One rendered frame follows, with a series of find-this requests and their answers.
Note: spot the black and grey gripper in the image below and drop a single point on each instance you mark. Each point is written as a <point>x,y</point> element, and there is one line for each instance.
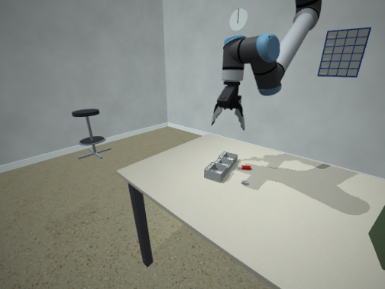
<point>235,103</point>

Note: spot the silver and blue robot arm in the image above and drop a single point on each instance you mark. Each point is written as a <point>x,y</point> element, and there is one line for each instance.
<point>265,52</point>

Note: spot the grey rack of labelled bins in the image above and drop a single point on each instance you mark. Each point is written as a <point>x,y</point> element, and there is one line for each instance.
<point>218,170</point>

